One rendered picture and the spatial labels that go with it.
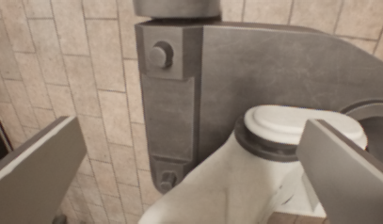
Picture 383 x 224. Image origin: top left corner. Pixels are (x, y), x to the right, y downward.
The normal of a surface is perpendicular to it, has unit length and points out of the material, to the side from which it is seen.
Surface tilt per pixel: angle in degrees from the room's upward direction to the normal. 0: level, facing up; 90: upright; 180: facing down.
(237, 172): 90
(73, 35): 0
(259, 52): 0
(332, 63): 0
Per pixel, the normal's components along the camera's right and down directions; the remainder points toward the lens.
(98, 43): -0.20, 0.47
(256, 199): 0.01, -0.87
